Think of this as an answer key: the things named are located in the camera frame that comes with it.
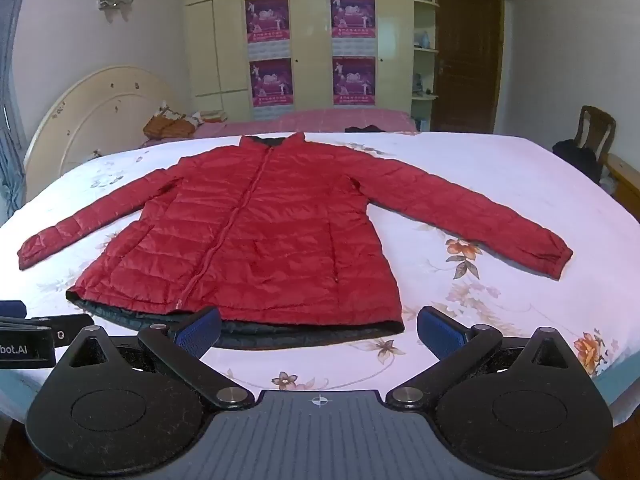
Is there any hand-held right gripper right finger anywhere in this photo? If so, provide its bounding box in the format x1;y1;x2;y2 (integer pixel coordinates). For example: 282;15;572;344
386;305;588;411

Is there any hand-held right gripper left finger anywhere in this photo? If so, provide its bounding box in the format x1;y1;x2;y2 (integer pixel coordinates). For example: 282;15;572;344
65;306;254;409

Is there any red puffer jacket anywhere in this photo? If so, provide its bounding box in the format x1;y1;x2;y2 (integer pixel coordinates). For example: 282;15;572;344
17;131;574;351

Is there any grey-blue curtain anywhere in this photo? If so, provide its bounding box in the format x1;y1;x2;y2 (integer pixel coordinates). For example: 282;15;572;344
0;0;32;226

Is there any floral white bed sheet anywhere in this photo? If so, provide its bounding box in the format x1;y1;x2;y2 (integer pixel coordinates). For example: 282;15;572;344
0;130;640;426

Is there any brown handbag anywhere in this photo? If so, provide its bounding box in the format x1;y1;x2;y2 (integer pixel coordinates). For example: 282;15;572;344
143;106;201;141

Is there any cream rounded headboard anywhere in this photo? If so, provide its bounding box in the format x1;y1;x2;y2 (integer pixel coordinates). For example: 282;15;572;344
23;64;193;181

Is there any black bag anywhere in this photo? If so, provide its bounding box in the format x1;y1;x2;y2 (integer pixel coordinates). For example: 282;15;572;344
552;138;600;183

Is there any wooden chair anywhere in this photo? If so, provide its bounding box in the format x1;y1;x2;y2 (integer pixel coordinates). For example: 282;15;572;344
572;105;617;158

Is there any white corner shelf unit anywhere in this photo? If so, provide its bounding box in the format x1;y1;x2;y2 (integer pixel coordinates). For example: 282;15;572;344
411;0;441;133

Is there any brown wooden door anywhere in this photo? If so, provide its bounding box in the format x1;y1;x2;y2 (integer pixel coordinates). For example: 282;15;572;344
431;0;505;135

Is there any cream wardrobe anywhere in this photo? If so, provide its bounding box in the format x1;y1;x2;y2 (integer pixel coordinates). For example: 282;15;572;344
181;0;441;122

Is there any purple wall poster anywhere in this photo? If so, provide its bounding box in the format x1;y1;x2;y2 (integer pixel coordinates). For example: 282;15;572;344
249;58;293;108
244;0;291;44
330;0;376;39
332;56;376;107

